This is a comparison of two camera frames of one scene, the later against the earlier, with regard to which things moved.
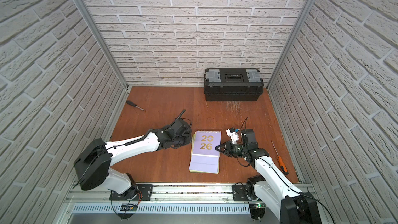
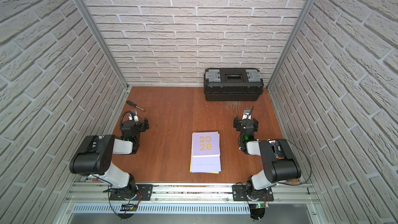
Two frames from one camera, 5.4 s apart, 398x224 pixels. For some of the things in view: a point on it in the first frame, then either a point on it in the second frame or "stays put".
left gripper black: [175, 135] to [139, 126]
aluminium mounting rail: [165, 194] stays put
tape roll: [233, 136] to [246, 114]
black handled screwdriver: [134, 105] stays put
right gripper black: [228, 145] to [238, 124]
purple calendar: [205, 152] stays put
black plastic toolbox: [232, 84] stays put
